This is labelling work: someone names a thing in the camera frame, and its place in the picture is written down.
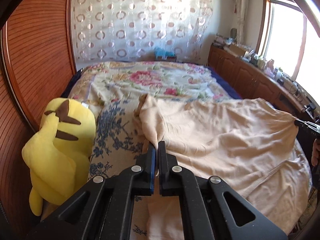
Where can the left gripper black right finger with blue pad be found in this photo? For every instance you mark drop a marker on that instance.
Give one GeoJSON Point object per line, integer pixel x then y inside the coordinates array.
{"type": "Point", "coordinates": [210, 208]}

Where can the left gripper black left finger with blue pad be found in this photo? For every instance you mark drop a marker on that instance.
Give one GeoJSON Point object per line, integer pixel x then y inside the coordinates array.
{"type": "Point", "coordinates": [102, 208]}

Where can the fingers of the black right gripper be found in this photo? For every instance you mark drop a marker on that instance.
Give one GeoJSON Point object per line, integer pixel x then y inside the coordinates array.
{"type": "Point", "coordinates": [307, 125]}

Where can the beige cloth garment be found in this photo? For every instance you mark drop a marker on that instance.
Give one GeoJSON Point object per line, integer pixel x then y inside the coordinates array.
{"type": "Point", "coordinates": [247, 143]}

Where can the person's right hand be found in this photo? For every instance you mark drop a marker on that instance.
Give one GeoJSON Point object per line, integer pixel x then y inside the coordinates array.
{"type": "Point", "coordinates": [315, 152]}

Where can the yellow plush toy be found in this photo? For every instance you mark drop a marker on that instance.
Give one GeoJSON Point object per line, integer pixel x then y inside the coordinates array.
{"type": "Point", "coordinates": [58, 154]}

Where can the wooden sideboard cabinet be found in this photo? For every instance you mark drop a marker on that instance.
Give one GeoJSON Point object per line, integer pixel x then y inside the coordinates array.
{"type": "Point", "coordinates": [251, 83]}

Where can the blue floral white bedsheet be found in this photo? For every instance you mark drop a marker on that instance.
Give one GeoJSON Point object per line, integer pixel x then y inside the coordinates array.
{"type": "Point", "coordinates": [117, 143]}

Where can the cardboard box on cabinet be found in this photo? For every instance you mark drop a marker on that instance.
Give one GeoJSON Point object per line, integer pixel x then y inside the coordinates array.
{"type": "Point", "coordinates": [238, 51]}

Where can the pink floral quilt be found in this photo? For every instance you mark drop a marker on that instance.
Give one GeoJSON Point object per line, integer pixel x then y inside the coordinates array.
{"type": "Point", "coordinates": [111, 81]}

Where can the blue item behind bed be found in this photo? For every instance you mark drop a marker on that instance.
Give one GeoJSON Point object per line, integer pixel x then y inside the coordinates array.
{"type": "Point", "coordinates": [164, 55]}

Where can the wooden headboard panel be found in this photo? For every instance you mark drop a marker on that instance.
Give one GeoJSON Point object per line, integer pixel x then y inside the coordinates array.
{"type": "Point", "coordinates": [37, 64]}

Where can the sheer circle-pattern curtain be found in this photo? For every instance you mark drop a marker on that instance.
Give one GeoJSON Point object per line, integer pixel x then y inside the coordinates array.
{"type": "Point", "coordinates": [132, 30]}

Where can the window with brown frame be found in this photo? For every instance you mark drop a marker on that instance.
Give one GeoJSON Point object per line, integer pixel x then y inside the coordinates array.
{"type": "Point", "coordinates": [290, 42]}

